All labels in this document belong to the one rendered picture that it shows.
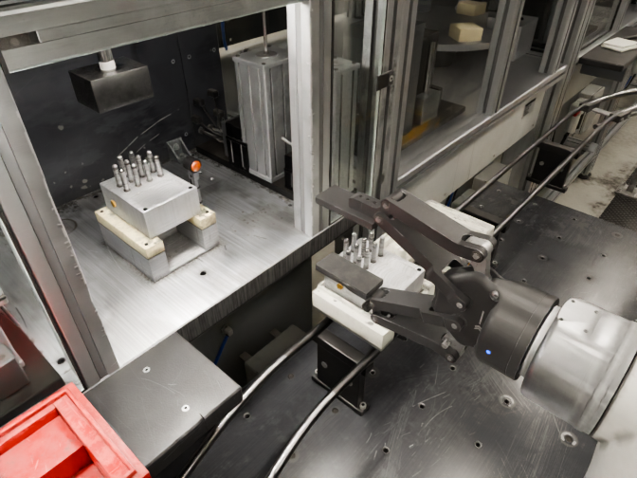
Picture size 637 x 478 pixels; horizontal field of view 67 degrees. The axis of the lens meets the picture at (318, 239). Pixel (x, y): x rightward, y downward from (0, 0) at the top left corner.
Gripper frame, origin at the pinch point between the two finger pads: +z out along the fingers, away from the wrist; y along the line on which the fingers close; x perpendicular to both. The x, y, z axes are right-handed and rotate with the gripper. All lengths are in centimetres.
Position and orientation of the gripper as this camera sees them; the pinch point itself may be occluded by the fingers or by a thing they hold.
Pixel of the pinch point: (343, 238)
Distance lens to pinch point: 49.5
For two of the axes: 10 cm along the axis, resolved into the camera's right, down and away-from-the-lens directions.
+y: 0.0, -7.9, -6.1
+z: -7.5, -4.1, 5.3
